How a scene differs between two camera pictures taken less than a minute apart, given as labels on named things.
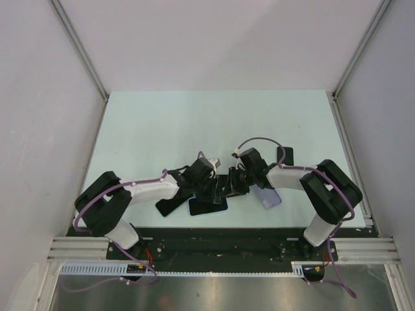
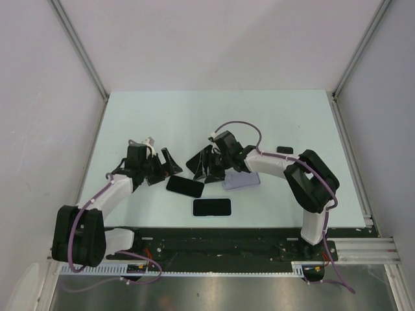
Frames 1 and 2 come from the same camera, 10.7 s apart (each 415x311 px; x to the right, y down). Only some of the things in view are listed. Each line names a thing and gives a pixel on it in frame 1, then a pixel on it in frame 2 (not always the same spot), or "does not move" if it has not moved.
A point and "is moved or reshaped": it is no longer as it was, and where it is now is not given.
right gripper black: [232, 188] to [214, 175]
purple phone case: [269, 197] is moved or reshaped
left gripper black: [213, 192] to [170, 168]
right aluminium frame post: [380, 10] does not move
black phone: [168, 206] is moved or reshaped
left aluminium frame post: [79, 46] does not move
